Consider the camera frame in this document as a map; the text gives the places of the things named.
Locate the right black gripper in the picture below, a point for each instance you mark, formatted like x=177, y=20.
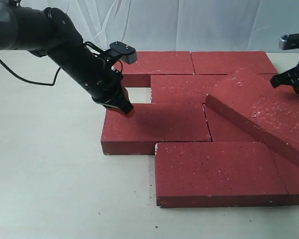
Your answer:
x=288, y=78

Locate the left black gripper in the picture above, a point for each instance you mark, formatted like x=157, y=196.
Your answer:
x=103, y=83

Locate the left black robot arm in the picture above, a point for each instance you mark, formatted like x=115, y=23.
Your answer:
x=51, y=32

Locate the right middle-row red brick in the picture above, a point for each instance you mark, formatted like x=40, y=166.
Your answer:
x=269, y=76

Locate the wrinkled blue-grey backdrop cloth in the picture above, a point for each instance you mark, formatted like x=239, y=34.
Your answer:
x=182, y=25

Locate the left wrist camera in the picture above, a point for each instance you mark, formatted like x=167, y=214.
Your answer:
x=119, y=51

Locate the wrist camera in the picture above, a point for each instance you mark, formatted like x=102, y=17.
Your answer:
x=289, y=42
x=119, y=51

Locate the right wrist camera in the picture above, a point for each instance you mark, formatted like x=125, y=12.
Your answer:
x=289, y=42

